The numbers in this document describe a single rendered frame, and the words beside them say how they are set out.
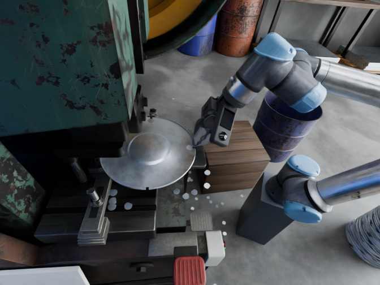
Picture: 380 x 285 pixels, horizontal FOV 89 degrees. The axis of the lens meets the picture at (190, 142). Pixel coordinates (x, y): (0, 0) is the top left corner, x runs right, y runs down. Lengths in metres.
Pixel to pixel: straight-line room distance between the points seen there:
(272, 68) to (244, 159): 0.83
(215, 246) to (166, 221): 0.16
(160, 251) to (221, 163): 0.69
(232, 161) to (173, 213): 0.64
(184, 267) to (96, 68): 0.41
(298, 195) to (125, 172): 0.58
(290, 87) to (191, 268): 0.44
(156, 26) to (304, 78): 0.50
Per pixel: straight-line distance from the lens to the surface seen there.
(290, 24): 4.37
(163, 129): 0.67
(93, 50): 0.24
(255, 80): 0.47
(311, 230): 1.60
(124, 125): 0.47
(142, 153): 0.59
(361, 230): 1.63
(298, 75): 0.49
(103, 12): 0.23
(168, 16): 0.76
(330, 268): 1.57
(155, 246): 0.62
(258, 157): 1.27
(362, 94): 0.68
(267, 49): 0.46
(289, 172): 0.87
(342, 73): 0.65
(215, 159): 1.17
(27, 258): 0.75
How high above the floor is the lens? 1.24
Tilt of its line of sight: 46 degrees down
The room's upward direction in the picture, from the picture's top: 7 degrees clockwise
